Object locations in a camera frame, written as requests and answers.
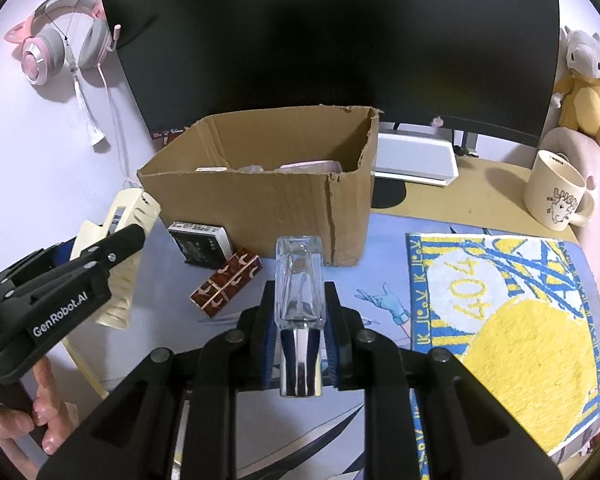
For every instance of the pink cat ear headset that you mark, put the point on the pink cat ear headset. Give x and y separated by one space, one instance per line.
43 52

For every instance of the yellow blue 404 towel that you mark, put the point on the yellow blue 404 towel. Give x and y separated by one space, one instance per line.
522 313

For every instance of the cream hair claw clip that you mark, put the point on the cream hair claw clip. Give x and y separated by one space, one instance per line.
119 240

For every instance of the yellow grey plush toy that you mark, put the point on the yellow grey plush toy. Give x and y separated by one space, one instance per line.
577 93

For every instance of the pink cushion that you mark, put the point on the pink cushion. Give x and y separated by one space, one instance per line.
583 153

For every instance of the black computer monitor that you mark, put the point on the black computer monitor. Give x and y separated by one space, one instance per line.
483 66

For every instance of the pink Kuromi tissue pack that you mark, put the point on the pink Kuromi tissue pack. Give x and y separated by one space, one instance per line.
312 167

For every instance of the clear plastic case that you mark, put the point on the clear plastic case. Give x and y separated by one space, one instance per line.
251 169

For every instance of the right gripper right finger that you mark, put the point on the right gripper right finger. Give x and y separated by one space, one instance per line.
425 409

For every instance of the green white medicine box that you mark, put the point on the green white medicine box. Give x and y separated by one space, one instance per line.
211 169

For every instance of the white monitor stand base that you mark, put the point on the white monitor stand base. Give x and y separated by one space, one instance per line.
415 157

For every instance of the brown cardboard box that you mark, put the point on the brown cardboard box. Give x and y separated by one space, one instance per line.
256 209

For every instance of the person's left hand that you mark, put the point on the person's left hand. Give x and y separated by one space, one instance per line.
60 417

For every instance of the black card box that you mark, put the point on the black card box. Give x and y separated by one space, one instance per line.
201 244

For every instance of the cream cartoon mug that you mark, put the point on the cream cartoon mug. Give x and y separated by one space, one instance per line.
556 194

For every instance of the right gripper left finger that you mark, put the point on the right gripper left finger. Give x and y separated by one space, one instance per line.
175 400

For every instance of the clear glass perfume bottle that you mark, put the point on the clear glass perfume bottle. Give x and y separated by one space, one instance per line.
300 314

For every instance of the red crane pattern box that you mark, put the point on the red crane pattern box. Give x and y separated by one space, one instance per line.
225 283

